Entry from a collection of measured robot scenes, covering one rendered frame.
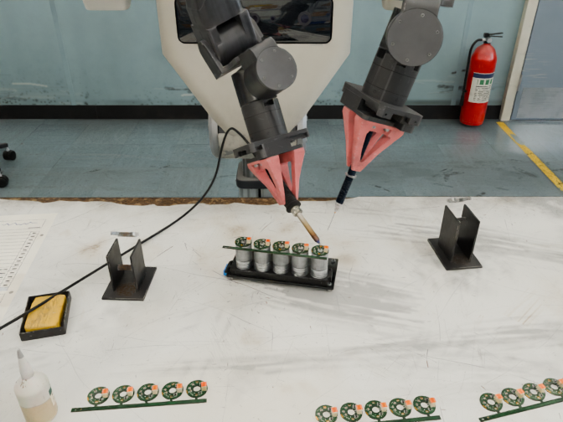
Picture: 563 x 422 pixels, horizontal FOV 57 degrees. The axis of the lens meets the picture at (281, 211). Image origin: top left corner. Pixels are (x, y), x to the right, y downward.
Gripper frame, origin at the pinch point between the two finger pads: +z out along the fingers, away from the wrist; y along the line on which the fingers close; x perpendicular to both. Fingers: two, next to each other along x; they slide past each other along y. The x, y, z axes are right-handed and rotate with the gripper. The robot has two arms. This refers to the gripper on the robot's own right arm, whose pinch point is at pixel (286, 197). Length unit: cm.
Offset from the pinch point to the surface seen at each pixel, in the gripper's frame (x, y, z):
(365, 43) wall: 175, 184, -57
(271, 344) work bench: -8.1, -13.2, 16.5
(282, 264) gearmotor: -2.2, -5.2, 8.7
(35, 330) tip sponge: 7.5, -37.5, 6.3
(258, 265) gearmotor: 0.3, -7.7, 8.0
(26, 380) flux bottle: -6.9, -40.1, 8.5
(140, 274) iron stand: 8.8, -22.3, 4.4
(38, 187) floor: 215, -11, -26
